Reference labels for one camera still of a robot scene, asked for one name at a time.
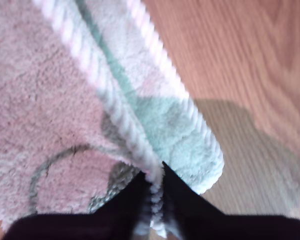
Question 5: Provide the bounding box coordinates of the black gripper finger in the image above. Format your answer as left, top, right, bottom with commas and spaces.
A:
162, 161, 226, 240
89, 171, 151, 240

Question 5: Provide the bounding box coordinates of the white pink fluffy tea towel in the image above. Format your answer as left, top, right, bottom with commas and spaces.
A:
0, 0, 225, 240

